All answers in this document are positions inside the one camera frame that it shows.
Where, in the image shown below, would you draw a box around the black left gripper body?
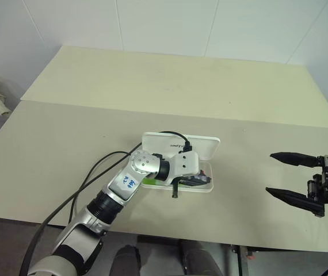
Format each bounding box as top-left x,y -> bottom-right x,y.
178,170 -> 202,188

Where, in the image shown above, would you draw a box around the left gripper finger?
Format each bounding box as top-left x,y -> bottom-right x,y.
199,169 -> 213,185
171,178 -> 180,200

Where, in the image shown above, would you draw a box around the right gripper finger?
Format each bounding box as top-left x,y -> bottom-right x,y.
265,187 -> 326,219
269,151 -> 326,169

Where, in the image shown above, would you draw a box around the green highlighter pen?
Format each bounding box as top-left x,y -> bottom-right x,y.
142,178 -> 171,187

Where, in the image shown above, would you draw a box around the white plastic box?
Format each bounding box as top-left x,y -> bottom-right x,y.
139,131 -> 221,194

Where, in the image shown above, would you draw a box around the grey rounded shape under table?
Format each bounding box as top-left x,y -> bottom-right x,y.
179,239 -> 222,276

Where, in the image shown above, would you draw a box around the dark rounded shape under table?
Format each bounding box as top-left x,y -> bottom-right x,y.
114,244 -> 142,276

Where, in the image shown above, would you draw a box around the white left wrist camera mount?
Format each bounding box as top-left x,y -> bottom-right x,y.
168,151 -> 201,185

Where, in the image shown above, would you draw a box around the metal table frame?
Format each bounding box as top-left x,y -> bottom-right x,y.
228,243 -> 258,276

